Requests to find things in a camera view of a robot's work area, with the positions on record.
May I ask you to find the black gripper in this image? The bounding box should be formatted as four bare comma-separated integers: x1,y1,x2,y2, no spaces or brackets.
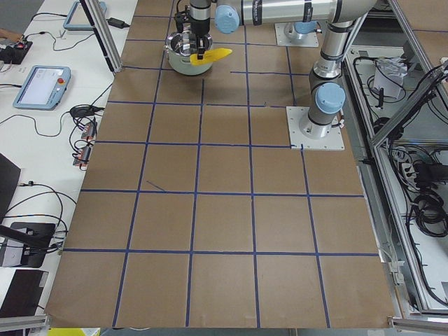
174,0,211,60

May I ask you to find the yellow corn cob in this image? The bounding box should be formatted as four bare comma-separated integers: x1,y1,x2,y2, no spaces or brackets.
190,48,232,66

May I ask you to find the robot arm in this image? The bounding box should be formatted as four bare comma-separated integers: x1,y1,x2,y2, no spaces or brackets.
174,0,375,140

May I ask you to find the pale green steel pot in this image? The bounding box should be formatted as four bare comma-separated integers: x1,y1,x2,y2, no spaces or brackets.
165,29,212,76

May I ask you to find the black power adapter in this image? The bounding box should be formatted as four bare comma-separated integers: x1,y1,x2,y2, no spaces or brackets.
107,17,130,29

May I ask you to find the far teach pendant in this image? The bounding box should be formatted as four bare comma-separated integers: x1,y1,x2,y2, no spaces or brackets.
63,1,92,32

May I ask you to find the teach pendant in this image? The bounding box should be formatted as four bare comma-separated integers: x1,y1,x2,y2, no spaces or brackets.
13,65,71,111
63,1,92,32

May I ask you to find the black computer mouse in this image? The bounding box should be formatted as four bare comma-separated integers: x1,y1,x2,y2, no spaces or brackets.
69,105,95,118

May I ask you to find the near teach pendant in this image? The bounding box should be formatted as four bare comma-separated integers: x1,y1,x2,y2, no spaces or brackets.
13,65,71,111

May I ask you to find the aluminium frame post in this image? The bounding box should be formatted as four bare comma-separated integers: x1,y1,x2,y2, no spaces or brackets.
80,0,123,74

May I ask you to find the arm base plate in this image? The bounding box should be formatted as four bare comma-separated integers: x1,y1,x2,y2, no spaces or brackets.
286,106,345,151
274,21,319,48

